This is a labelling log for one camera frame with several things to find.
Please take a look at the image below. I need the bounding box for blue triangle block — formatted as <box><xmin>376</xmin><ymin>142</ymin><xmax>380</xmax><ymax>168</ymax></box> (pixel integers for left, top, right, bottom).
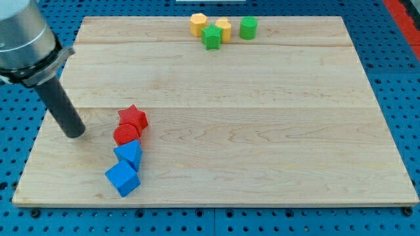
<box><xmin>114</xmin><ymin>140</ymin><xmax>142</xmax><ymax>172</ymax></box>

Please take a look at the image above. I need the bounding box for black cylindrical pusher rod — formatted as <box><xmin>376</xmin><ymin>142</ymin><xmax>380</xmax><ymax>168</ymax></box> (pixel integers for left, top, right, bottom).
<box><xmin>34</xmin><ymin>77</ymin><xmax>85</xmax><ymax>138</ymax></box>

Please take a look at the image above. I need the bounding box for red circle block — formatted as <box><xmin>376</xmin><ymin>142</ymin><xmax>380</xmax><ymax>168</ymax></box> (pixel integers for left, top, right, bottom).
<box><xmin>113</xmin><ymin>124</ymin><xmax>141</xmax><ymax>146</ymax></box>

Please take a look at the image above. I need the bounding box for red strip at right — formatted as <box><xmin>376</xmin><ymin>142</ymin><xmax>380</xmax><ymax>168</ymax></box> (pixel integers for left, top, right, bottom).
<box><xmin>383</xmin><ymin>0</ymin><xmax>419</xmax><ymax>59</ymax></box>

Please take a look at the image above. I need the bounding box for green star block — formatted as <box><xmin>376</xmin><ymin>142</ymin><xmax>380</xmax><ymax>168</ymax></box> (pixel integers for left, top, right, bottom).
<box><xmin>201</xmin><ymin>24</ymin><xmax>222</xmax><ymax>50</ymax></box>

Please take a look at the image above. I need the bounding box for yellow heart block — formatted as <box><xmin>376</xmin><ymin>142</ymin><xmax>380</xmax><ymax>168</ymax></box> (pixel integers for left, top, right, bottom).
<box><xmin>215</xmin><ymin>17</ymin><xmax>232</xmax><ymax>43</ymax></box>

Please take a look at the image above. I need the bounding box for wooden board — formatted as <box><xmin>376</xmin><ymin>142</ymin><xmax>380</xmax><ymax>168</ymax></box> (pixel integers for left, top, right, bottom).
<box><xmin>12</xmin><ymin>16</ymin><xmax>419</xmax><ymax>208</ymax></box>

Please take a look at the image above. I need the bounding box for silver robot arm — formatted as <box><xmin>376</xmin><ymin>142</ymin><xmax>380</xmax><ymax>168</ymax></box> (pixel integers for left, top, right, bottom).
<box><xmin>1</xmin><ymin>0</ymin><xmax>85</xmax><ymax>138</ymax></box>

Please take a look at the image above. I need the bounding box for red star block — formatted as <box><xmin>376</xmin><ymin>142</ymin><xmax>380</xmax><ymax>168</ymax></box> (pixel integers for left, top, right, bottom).
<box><xmin>117</xmin><ymin>105</ymin><xmax>148</xmax><ymax>136</ymax></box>

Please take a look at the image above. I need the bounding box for blue cube block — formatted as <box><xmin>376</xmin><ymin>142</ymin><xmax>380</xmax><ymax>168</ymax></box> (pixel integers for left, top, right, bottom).
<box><xmin>105</xmin><ymin>161</ymin><xmax>141</xmax><ymax>197</ymax></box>

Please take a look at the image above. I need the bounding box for yellow hexagon block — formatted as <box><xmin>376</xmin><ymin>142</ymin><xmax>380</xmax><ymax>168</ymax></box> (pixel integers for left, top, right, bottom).
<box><xmin>190</xmin><ymin>13</ymin><xmax>208</xmax><ymax>37</ymax></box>

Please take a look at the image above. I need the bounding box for green circle block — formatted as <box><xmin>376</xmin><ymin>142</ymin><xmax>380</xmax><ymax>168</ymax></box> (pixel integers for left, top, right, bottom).
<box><xmin>240</xmin><ymin>16</ymin><xmax>258</xmax><ymax>40</ymax></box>

